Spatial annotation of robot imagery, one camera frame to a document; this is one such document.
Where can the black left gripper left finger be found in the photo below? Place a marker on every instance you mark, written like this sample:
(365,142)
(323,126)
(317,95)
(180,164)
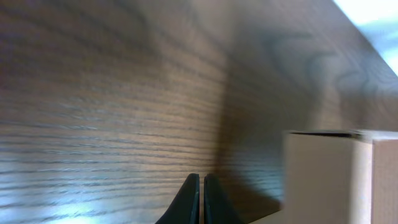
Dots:
(185,207)

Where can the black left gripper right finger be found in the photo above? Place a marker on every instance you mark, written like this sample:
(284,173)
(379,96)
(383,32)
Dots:
(217,207)

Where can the brown cardboard box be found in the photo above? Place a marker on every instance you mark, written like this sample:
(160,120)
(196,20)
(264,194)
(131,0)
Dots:
(339,177)

